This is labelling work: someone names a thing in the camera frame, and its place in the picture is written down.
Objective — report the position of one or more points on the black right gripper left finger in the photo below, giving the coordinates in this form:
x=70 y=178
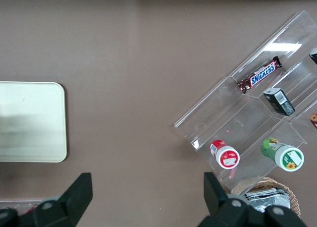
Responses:
x=67 y=204

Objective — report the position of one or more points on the clear acrylic tiered shelf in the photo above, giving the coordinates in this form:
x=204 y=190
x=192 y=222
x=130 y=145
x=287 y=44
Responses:
x=223 y=108

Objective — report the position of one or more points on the green snack canister white lid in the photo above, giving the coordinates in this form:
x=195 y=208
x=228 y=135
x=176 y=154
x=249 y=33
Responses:
x=287 y=156

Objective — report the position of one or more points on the brown snack package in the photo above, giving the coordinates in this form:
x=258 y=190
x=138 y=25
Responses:
x=314 y=121

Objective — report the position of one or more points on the silver foil packets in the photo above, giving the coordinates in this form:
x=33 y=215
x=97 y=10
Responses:
x=270 y=198

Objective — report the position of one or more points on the clear acrylic can holder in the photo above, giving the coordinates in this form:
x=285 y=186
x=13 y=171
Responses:
x=15 y=202

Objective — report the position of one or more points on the small tan wicker basket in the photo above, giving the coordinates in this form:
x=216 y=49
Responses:
x=293 y=197

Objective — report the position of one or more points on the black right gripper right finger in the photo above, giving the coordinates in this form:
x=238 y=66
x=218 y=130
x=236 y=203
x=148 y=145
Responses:
x=223 y=209

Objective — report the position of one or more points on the cream plastic tray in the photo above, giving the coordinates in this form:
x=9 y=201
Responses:
x=34 y=123

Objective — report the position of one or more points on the Snickers chocolate bar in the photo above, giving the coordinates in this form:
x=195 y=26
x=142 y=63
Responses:
x=261 y=74

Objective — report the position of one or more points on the red snack canister white lid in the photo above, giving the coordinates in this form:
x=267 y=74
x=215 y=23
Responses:
x=226 y=156

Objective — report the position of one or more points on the black box with barcode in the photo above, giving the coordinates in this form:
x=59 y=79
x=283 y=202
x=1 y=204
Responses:
x=278 y=101

